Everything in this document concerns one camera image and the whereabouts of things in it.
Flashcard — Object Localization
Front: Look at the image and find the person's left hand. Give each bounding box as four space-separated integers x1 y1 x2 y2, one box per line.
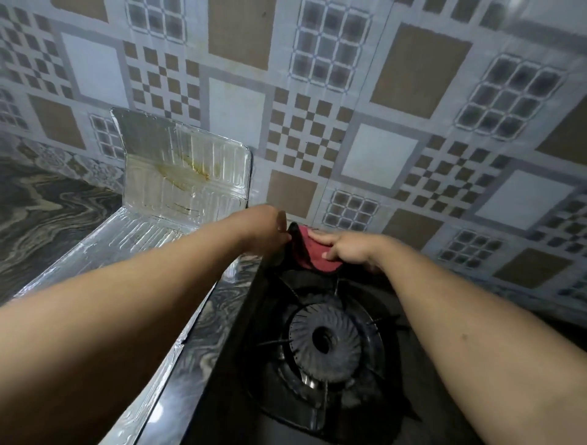
231 205 293 257

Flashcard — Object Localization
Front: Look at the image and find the person's right hand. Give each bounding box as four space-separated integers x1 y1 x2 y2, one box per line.
307 228 395 274

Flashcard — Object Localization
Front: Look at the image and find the red cleaning cloth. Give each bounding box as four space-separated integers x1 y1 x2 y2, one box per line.
286 222 342 274

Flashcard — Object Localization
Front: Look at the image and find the aluminium foil splash guard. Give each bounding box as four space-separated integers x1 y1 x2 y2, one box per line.
13 108 253 445

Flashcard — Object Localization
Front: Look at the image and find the black gas stove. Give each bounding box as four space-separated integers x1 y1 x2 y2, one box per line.
183 256 487 445

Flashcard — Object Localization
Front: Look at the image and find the person's left forearm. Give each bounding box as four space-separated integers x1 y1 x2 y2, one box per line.
0 224 257 445

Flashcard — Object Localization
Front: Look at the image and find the person's right forearm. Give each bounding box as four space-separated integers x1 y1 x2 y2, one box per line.
371 238 587 445

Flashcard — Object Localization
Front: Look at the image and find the black burner grate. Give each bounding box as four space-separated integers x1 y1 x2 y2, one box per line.
243 274 423 434

